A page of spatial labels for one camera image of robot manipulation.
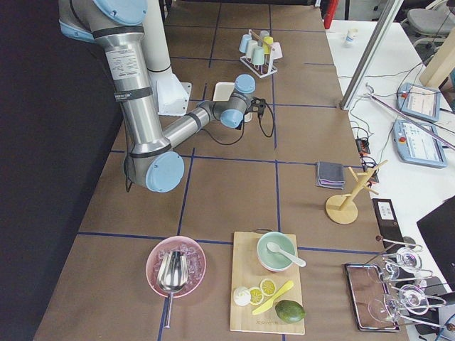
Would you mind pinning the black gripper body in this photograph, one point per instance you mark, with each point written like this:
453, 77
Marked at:
247, 116

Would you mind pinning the mint green cup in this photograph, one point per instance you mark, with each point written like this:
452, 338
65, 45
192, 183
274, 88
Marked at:
258, 56

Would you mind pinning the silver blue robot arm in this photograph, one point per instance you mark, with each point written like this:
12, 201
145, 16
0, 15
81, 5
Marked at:
132, 36

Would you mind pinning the cream rabbit tray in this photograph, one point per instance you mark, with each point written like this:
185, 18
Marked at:
224, 93

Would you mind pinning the pink cup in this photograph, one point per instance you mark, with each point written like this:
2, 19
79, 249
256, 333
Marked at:
276, 51

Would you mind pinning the white cup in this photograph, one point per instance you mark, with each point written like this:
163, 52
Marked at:
251, 45

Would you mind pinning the yellow cup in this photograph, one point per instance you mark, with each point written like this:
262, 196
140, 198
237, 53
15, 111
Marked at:
267, 42

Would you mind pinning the light blue cup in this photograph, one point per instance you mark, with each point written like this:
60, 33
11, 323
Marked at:
246, 38

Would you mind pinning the grey cup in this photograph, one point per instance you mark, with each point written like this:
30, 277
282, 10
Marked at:
264, 33

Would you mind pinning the paper cup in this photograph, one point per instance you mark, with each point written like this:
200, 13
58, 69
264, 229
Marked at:
350, 37

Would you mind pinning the black metal tray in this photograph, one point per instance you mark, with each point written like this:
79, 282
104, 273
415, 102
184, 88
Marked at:
364, 286

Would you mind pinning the folded grey cloth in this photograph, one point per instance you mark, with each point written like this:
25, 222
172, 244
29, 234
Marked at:
330, 175

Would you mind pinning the metal rod grabber tool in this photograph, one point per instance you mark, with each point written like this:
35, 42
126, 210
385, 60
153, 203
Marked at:
406, 118

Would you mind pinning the wooden mug tree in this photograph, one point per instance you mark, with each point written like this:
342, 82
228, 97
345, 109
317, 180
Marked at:
341, 208

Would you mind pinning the white spoon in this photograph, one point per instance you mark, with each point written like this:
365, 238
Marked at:
274, 247

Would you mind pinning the far teach pendant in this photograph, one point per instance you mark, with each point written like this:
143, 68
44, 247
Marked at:
419, 101

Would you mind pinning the teach pendant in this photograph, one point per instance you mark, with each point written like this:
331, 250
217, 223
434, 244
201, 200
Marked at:
417, 147
419, 101

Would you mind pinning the near teach pendant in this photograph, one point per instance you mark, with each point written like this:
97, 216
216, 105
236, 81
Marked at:
417, 147

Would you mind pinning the wooden cutting board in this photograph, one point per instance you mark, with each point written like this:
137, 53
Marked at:
260, 280

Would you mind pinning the pink bowl with ice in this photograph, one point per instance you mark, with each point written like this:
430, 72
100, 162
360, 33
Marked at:
190, 256

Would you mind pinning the black box with label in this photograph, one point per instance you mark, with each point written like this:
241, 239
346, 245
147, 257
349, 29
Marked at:
387, 220

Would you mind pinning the yellow plastic knife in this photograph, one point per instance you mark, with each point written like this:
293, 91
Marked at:
270, 301

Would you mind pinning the lemon slice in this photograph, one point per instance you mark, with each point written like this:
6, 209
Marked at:
268, 286
256, 295

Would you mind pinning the metal scoop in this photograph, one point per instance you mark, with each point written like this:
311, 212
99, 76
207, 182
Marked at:
172, 277

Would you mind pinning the grey office chair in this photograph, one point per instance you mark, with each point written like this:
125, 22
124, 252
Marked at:
433, 24

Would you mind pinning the white garlic bulb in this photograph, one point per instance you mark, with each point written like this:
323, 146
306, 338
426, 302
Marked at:
241, 296

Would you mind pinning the avocado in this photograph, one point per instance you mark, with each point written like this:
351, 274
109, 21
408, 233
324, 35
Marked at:
290, 311

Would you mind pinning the wine glass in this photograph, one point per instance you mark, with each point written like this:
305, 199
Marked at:
403, 265
390, 309

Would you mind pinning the black monitor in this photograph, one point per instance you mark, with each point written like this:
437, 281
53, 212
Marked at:
437, 230

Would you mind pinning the white wire cup rack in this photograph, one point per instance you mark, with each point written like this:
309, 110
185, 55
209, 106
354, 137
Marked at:
262, 71

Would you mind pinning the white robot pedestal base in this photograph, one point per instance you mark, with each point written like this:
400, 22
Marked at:
170, 95

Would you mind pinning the aluminium frame post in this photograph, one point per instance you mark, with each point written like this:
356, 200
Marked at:
382, 26

